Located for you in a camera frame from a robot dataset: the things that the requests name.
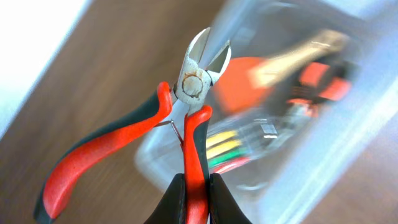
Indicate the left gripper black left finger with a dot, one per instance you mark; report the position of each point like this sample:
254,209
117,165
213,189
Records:
172,207

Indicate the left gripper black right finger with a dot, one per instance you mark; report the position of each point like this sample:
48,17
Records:
223,207

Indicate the clear screwdriver set case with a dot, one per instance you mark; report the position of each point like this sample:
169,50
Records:
236,146

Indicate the red handled cutter pliers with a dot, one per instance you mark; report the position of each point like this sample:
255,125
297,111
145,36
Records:
205,60

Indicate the orange scraper wooden handle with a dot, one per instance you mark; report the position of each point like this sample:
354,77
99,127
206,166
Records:
248,80

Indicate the orange black long-nose pliers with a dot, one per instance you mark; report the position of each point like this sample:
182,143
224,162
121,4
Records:
312,86

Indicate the clear plastic container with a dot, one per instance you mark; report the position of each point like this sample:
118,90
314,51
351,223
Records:
284,186

